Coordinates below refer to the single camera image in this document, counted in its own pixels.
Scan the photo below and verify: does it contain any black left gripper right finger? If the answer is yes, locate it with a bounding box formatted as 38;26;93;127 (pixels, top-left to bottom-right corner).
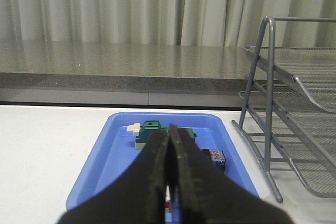
167;124;292;223

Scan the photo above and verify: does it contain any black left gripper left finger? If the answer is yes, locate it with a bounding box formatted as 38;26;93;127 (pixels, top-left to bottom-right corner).
59;131;169;223

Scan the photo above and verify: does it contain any grey wire mesh tray rack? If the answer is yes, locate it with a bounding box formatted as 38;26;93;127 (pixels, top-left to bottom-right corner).
233;16;335;202

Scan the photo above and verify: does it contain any grey curtain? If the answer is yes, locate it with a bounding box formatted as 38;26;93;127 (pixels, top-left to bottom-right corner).
1;0;335;46

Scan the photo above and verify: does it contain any white circuit breaker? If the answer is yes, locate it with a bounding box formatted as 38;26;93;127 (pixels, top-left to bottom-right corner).
164;185;172;223

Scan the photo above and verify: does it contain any grey stone counter ledge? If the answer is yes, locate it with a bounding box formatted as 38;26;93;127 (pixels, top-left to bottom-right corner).
1;40;251;108

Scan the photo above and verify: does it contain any blue plastic tray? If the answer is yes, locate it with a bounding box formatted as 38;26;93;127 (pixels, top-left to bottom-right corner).
66;112;258;210

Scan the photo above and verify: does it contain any green and beige switch block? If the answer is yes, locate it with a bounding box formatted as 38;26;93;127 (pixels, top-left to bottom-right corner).
126;120;198;151

